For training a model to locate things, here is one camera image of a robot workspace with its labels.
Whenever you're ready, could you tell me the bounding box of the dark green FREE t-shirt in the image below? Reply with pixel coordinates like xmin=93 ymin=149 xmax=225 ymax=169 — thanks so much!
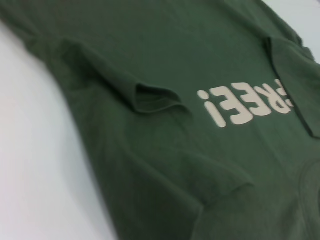
xmin=0 ymin=0 xmax=320 ymax=240

